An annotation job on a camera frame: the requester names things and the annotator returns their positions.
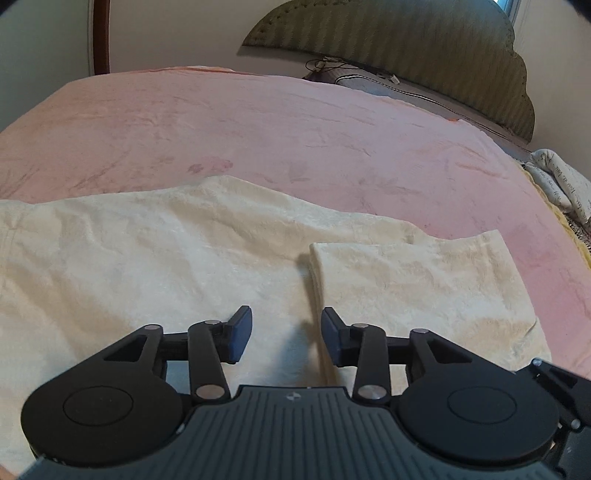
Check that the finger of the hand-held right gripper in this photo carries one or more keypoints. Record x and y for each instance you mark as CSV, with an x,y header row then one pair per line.
x,y
561,387

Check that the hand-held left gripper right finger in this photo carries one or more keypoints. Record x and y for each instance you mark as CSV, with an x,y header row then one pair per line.
x,y
330,334

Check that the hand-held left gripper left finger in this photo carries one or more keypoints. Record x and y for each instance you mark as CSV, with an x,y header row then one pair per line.
x,y
241,333

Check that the cream white pants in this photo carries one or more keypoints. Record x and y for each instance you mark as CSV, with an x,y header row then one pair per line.
x,y
138,277

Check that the pink blanket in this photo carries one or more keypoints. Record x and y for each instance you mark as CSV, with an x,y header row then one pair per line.
x,y
277,129

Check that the white printed cloth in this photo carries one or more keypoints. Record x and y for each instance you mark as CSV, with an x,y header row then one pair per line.
x,y
563,180

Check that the grey striped pillow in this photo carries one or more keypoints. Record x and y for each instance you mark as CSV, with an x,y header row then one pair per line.
x,y
392,90

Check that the olive padded headboard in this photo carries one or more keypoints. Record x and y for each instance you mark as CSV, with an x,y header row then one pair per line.
x,y
406,41

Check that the brown wooden door frame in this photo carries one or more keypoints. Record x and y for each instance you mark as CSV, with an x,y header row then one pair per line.
x,y
101,32

